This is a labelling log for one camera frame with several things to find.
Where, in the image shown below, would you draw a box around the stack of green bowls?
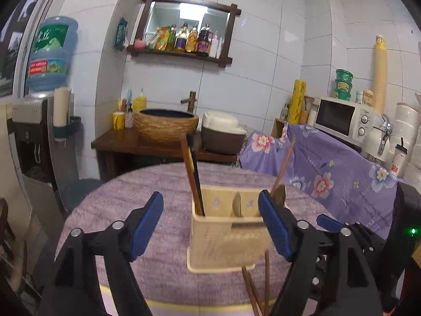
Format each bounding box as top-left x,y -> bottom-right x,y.
333,68 -> 353,101

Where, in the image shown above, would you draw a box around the brown wooden chopstick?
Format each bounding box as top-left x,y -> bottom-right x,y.
241,267 -> 264,316
264,250 -> 270,316

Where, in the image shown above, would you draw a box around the yellow soap bottle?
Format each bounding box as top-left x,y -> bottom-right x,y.
132,89 -> 147,111

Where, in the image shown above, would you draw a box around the chopstick in holder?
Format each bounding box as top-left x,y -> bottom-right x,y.
179,134 -> 203,216

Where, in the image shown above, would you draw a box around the white microwave oven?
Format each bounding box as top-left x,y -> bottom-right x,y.
314,98 -> 379,148

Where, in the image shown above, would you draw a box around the white water dispenser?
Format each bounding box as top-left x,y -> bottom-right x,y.
11,93 -> 83,211

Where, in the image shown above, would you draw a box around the small spoon wooden handle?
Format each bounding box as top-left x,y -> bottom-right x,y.
270,137 -> 295,207

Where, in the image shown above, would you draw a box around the wooden framed mirror shelf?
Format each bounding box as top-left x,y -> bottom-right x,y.
128,0 -> 241,68

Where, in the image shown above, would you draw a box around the woven basket sink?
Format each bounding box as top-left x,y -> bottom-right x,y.
133,108 -> 199,144

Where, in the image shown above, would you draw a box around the white paper cup tube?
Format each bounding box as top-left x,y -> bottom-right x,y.
53,87 -> 71,141

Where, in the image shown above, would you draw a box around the white stacked buckets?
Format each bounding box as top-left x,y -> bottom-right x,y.
390,102 -> 420,178

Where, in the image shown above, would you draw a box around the wooden chair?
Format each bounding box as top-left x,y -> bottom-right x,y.
1,197 -> 27,297

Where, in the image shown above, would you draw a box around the purple striped tablecloth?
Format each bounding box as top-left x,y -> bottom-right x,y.
56,161 -> 333,316

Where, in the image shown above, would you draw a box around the yellow paper roll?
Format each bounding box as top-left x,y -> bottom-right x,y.
287,80 -> 306,124

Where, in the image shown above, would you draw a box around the blue water bottle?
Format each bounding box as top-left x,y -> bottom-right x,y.
25,16 -> 78,93

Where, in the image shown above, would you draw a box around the white brown rice cooker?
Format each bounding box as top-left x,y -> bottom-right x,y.
201,111 -> 247,156

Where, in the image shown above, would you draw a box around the purple floral cloth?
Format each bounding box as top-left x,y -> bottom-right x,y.
239,124 -> 398,238

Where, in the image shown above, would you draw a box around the bronze faucet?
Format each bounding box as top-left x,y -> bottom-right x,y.
180,91 -> 197,113

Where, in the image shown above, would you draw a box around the dark wooden counter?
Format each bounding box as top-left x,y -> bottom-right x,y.
91,128 -> 239,180

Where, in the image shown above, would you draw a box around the cream plastic utensil holder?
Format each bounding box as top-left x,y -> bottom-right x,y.
186,185 -> 273,274

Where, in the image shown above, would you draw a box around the yellow cup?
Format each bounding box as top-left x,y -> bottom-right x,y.
112,111 -> 126,130

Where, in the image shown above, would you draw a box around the tall stack paper cups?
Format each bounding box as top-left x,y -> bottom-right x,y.
373,35 -> 388,114

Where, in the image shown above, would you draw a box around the chrome kettle tap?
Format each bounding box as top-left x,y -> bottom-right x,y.
361,113 -> 393,163

